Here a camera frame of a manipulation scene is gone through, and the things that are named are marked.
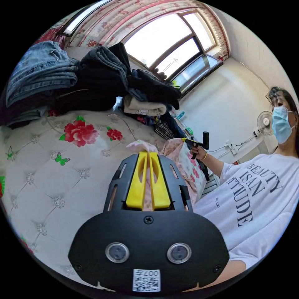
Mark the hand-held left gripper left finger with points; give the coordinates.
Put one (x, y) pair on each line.
(135, 186)

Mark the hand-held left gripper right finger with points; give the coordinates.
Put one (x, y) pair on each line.
(160, 186)

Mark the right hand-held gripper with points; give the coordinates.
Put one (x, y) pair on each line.
(195, 146)

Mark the pink floral dress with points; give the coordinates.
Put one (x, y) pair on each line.
(186, 161)

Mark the person's right forearm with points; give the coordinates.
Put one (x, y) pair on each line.
(215, 164)

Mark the person's left forearm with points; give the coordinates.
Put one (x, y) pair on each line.
(233, 271)

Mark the bed with floral quilt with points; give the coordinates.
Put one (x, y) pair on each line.
(70, 186)

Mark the floral curtain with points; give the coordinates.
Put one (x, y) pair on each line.
(130, 16)

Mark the person's right hand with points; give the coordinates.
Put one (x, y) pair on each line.
(199, 154)

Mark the person's body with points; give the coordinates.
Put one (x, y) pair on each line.
(252, 198)

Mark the window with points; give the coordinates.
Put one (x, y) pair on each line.
(168, 44)

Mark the pile of clothes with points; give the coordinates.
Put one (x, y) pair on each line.
(93, 79)

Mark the white wall fan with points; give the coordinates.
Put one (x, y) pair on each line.
(265, 123)

